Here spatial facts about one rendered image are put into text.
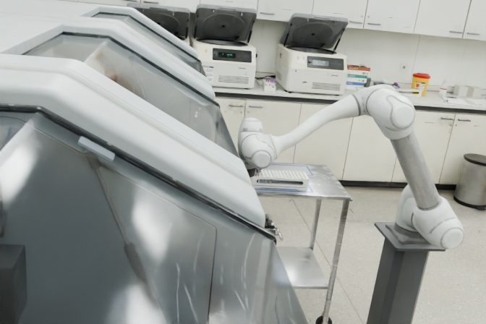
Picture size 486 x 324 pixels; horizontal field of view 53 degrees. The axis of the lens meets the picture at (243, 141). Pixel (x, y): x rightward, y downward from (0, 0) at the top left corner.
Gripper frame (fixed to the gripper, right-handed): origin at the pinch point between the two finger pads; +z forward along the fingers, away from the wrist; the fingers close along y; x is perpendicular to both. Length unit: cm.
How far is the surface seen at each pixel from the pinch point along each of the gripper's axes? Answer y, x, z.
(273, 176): -30.6, 20.3, -3.7
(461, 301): -47, 158, 85
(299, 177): -30.0, 33.4, -3.6
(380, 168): -224, 177, 64
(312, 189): -29, 41, 2
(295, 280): -29, 40, 56
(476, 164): -190, 253, 43
